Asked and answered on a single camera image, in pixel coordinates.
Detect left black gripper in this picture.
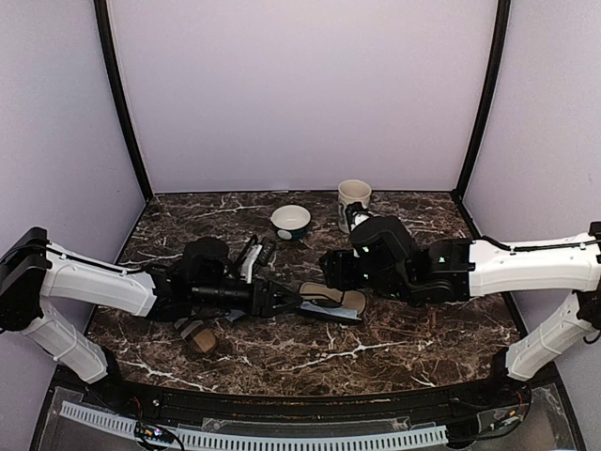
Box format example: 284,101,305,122
192,277,302,319

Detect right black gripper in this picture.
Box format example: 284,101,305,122
320,246,414,302

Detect light blue cloth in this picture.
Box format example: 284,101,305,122
224,310,246,322
300,303,359,320

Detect black checkered glasses case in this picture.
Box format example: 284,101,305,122
297,282,366,325

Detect black aviator sunglasses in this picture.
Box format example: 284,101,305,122
303,285,366,311

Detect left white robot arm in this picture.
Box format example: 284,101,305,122
1,227,302,410

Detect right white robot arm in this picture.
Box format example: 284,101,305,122
319,214,600,408

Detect white and navy bowl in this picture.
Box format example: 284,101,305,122
270,205,312,241

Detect white seahorse mug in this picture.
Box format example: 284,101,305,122
337,179,372,233

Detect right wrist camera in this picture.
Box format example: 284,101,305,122
344,201,375,232

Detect black front rail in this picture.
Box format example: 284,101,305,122
46,365,560,427

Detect white slotted cable duct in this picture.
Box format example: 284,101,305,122
59,401,449,450

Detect right black frame post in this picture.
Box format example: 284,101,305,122
452,0,512,202

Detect black frame post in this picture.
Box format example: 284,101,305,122
93,0,154,202
452,0,512,202

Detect left black frame post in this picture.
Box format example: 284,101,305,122
93,0,154,202

